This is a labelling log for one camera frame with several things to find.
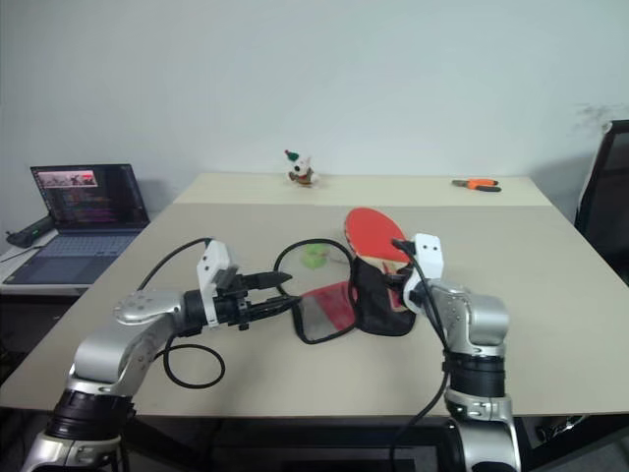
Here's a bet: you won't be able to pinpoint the small green ball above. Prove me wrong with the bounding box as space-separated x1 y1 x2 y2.
301 244 331 269

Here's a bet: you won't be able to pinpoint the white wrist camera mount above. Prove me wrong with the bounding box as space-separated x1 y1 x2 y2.
196 239 238 329
402 233 446 315

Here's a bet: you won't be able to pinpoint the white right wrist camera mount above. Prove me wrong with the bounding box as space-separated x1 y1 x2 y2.
402 233 446 315

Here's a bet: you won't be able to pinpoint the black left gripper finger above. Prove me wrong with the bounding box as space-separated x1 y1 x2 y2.
253 296 304 319
253 270 295 289

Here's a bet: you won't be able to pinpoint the black office chair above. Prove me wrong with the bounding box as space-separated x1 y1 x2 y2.
573 119 629 289

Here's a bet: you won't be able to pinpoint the open grey laptop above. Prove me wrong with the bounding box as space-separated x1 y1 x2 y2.
0 163 151 287

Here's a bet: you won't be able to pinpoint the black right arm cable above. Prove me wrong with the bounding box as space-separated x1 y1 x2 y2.
389 237 452 472

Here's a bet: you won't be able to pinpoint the black device with green light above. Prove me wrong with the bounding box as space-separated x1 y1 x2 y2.
4 212 54 250

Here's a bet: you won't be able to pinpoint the orange handled pliers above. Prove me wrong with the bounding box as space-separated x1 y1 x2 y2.
451 177 503 194

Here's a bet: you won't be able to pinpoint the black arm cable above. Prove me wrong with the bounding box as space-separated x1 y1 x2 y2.
389 237 452 472
135 237 227 389

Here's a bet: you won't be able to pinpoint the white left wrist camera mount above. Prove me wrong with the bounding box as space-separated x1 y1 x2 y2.
196 239 238 329

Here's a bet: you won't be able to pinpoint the red table tennis paddle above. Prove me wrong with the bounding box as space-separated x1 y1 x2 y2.
342 206 419 277

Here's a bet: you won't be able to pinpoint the dark frame under table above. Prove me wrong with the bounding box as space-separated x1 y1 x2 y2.
137 417 461 472

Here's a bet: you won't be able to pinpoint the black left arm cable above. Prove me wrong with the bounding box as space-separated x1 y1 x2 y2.
135 237 227 389

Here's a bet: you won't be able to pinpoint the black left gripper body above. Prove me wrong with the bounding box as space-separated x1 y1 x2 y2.
213 265 257 332

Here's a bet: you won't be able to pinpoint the white plush toy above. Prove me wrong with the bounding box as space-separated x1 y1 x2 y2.
283 148 321 190

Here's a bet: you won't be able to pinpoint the black paddle case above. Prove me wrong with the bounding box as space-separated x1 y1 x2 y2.
272 237 418 346

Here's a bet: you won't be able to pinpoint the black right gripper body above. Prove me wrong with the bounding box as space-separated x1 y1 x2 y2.
384 271 412 302

